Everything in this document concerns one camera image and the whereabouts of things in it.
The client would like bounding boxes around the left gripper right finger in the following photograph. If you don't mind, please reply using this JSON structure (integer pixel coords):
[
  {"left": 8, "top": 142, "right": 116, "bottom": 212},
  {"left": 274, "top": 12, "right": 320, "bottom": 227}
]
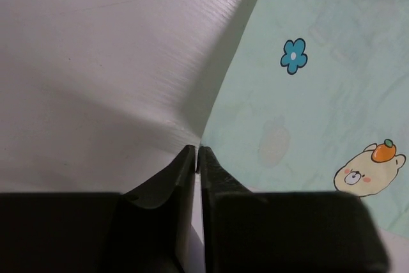
[{"left": 197, "top": 146, "right": 275, "bottom": 272}]

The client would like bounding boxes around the mint green cartoon placemat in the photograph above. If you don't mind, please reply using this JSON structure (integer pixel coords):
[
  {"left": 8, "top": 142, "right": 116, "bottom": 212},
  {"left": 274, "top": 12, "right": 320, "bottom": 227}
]
[{"left": 201, "top": 0, "right": 408, "bottom": 237}]

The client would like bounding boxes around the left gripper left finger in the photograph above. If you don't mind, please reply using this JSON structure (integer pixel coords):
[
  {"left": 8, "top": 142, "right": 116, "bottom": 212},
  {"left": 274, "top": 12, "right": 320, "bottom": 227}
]
[{"left": 105, "top": 145, "right": 196, "bottom": 272}]

